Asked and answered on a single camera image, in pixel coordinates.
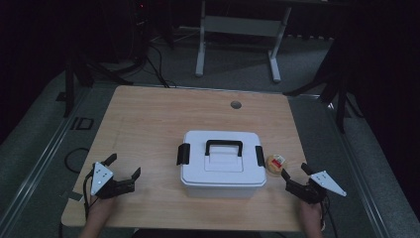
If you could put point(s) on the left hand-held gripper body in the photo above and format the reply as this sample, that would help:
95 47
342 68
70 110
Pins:
99 178

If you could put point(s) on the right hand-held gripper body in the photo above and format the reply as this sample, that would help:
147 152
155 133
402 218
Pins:
325 182

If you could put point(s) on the round yellow packaged snack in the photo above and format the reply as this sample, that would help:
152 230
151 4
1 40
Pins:
275 165

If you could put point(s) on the white lidded storage box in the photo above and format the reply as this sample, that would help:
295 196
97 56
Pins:
224 177

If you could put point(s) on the person's left hand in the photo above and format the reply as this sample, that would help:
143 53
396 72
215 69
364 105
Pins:
99 211

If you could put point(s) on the person's right hand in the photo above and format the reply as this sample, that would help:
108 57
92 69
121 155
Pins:
311 214

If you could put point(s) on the grey tape strip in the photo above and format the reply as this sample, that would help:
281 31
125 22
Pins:
72 196

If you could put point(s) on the black tripod stand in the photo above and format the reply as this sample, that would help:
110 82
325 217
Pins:
333 86
79 76

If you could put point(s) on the dark equipment rack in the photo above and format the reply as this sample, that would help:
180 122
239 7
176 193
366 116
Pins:
140 29

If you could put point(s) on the metal floor rail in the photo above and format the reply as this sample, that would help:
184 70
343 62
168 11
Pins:
43 155
358 172

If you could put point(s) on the black rectangular floor bracket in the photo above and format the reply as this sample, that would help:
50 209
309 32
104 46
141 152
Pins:
82 123

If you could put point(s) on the white metal desk frame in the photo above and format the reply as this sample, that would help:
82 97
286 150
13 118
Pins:
242 26

